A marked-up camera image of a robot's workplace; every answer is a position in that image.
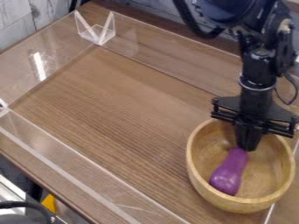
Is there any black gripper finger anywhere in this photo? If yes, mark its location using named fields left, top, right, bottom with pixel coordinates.
left=247, top=127, right=263, bottom=151
left=235, top=122, right=248, bottom=150

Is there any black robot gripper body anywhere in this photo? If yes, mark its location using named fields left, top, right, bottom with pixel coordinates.
left=211, top=87, right=299, bottom=138

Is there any brown wooden bowl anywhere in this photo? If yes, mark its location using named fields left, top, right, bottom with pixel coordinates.
left=186, top=119, right=295, bottom=214

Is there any purple toy eggplant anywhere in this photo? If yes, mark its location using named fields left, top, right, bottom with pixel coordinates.
left=210, top=147, right=248, bottom=195

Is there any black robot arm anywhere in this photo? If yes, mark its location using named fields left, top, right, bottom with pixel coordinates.
left=172, top=0, right=299, bottom=151

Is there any black device with yellow part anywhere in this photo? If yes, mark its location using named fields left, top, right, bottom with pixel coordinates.
left=0, top=156, right=52, bottom=224

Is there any black cable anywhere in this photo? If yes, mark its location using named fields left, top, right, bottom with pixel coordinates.
left=274, top=73, right=299, bottom=107

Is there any clear acrylic tray enclosure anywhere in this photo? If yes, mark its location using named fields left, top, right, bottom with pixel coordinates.
left=0, top=5, right=299, bottom=224

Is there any clear acrylic corner bracket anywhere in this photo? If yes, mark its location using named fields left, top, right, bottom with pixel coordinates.
left=74, top=11, right=116, bottom=46

